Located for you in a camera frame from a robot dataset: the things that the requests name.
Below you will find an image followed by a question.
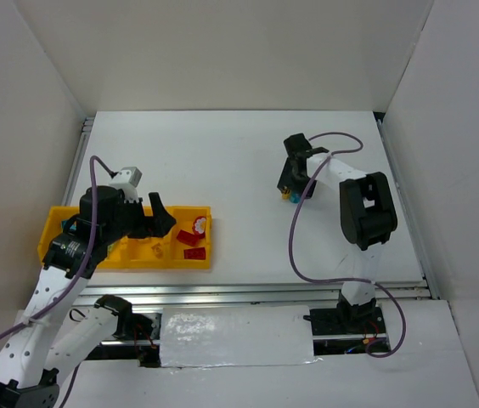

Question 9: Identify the teal decorated round lego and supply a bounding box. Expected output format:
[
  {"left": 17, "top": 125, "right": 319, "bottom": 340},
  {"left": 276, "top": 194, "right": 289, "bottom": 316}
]
[{"left": 289, "top": 193, "right": 301, "bottom": 204}]

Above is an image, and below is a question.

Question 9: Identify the red rectangular lego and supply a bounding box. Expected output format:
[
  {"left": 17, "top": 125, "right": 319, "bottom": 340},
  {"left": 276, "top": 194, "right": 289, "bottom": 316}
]
[{"left": 176, "top": 229, "right": 200, "bottom": 247}]

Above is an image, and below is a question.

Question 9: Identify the red arched lego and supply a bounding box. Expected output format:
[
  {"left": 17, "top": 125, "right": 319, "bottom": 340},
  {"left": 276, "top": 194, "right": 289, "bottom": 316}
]
[{"left": 192, "top": 216, "right": 207, "bottom": 235}]

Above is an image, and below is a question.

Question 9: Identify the blue long lego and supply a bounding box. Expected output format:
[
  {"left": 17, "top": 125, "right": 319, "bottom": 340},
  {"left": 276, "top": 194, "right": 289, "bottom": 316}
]
[{"left": 61, "top": 220, "right": 76, "bottom": 230}]

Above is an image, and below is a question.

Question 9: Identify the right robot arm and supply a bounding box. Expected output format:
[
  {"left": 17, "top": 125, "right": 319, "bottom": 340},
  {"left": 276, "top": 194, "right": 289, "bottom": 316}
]
[{"left": 277, "top": 132, "right": 397, "bottom": 326}]

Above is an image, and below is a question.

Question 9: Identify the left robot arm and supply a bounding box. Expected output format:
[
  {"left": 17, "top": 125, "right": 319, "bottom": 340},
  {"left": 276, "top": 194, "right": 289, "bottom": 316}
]
[{"left": 0, "top": 186, "right": 176, "bottom": 407}]

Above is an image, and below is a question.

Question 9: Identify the small orange lego in bin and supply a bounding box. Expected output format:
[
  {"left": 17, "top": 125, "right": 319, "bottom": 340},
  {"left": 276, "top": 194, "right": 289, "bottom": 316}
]
[{"left": 151, "top": 243, "right": 164, "bottom": 258}]

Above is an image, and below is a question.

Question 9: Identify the yellow three-compartment bin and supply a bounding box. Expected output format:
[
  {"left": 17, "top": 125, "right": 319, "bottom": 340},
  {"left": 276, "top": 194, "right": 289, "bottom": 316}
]
[{"left": 37, "top": 205, "right": 214, "bottom": 271}]

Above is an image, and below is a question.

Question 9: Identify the white taped sheet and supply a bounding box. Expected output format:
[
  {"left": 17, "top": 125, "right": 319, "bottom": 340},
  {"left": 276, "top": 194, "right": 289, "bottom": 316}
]
[{"left": 160, "top": 305, "right": 315, "bottom": 368}]

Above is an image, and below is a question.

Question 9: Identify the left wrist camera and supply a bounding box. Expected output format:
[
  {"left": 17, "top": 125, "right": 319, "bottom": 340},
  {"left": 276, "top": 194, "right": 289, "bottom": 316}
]
[{"left": 109, "top": 167, "right": 142, "bottom": 202}]

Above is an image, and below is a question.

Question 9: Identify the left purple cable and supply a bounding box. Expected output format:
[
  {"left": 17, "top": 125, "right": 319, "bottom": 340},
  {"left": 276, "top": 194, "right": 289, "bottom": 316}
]
[{"left": 0, "top": 155, "right": 117, "bottom": 408}]

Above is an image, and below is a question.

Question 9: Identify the aluminium rail frame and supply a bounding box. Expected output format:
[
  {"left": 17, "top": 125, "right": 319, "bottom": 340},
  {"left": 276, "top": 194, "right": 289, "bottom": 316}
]
[{"left": 60, "top": 110, "right": 442, "bottom": 366}]

